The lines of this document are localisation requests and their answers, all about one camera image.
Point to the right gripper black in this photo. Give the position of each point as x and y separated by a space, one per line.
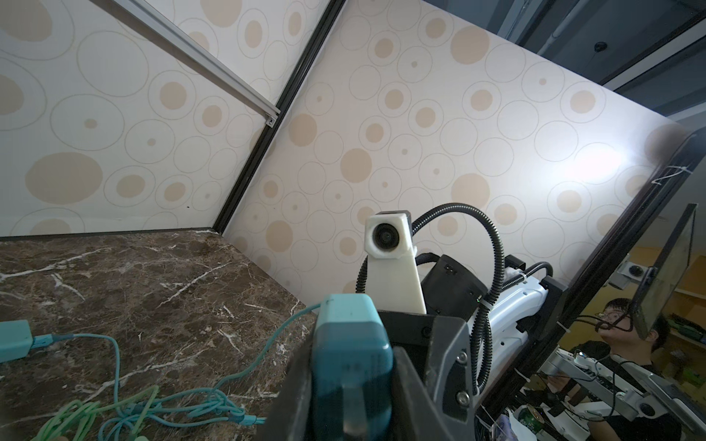
438 347

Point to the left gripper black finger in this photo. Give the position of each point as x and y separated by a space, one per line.
414 414

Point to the teal charger plug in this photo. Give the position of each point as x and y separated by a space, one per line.
16 340
352 366

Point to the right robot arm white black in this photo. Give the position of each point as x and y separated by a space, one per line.
517 308

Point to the black monitor screen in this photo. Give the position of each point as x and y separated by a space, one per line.
663 277

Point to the silver aluminium rail back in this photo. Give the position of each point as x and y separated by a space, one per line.
148 22

